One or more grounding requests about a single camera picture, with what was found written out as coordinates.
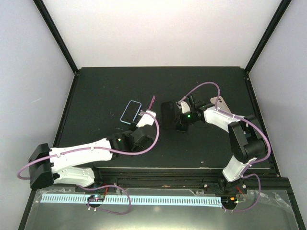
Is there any black phone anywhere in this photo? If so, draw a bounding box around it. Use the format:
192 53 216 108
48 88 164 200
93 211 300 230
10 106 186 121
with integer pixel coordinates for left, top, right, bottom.
160 101 177 130

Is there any black case magenta rim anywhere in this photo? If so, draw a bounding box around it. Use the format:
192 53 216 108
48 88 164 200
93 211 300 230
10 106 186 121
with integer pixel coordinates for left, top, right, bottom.
148 95 155 110

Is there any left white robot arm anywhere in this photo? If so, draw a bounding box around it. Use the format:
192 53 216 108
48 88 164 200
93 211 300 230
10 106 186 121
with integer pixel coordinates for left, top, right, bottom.
28 110 160 191

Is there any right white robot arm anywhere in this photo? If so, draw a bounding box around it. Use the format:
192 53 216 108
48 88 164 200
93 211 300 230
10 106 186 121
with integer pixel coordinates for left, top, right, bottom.
176 95 269 194

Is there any phone in blue case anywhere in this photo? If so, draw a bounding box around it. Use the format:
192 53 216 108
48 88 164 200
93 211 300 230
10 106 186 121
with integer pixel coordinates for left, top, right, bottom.
120 100 142 125

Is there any black foam table mat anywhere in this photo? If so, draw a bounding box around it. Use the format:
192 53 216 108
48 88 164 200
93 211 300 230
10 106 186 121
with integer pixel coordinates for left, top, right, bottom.
52 67 276 169

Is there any left circuit board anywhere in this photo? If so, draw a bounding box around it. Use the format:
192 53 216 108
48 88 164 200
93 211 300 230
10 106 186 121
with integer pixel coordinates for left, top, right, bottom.
87 195 105 202

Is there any circuit board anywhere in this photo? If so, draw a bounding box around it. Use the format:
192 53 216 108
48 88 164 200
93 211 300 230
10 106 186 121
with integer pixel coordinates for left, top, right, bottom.
221 196 240 204
87 195 105 202

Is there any right circuit board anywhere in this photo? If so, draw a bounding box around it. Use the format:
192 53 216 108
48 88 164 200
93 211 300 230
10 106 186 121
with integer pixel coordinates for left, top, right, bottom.
221 196 240 204

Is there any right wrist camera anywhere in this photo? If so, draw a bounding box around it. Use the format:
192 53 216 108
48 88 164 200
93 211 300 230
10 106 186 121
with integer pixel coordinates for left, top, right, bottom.
177 101 191 114

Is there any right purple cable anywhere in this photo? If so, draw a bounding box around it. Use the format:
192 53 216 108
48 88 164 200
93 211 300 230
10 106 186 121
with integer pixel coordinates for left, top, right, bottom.
178 81 272 213

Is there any white slotted cable duct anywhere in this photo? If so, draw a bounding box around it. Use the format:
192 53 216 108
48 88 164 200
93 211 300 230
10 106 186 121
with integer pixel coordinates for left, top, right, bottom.
40 194 222 207

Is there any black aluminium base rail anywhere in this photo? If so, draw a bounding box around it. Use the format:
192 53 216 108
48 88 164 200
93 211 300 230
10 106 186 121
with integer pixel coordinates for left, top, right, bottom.
35 167 292 192

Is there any right black frame post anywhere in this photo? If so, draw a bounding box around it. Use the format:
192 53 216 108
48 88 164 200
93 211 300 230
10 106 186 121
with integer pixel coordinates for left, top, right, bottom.
245 0 291 74

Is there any black frame post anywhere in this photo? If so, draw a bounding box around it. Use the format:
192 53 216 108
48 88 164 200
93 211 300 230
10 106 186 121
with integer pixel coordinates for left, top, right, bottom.
33 0 79 74
245 0 291 74

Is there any left black frame post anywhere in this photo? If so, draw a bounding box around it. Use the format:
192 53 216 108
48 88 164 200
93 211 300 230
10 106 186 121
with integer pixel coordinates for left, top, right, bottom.
33 0 79 74

